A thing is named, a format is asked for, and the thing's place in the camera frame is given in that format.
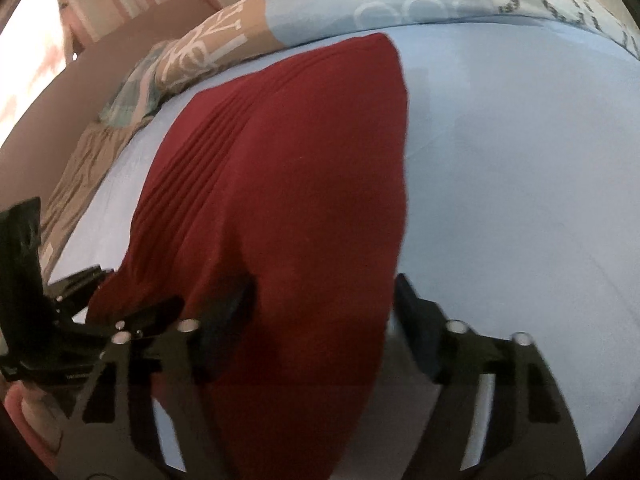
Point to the person's left hand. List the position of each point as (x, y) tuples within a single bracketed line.
[(30, 420)]

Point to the patterned blue and tan duvet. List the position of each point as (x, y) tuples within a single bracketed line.
[(350, 5)]

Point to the dark red knit garment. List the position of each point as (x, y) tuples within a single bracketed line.
[(300, 185)]

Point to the brown padded headboard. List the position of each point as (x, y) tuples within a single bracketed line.
[(85, 100)]

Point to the brown striped blanket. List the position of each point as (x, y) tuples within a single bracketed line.
[(80, 180)]

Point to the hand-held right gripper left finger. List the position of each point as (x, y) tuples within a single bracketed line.
[(232, 312)]

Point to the light blue bed sheet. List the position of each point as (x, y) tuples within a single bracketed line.
[(510, 185)]

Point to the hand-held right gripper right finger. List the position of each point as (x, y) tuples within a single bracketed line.
[(417, 315)]

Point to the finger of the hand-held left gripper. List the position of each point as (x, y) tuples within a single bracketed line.
[(80, 282), (145, 317)]

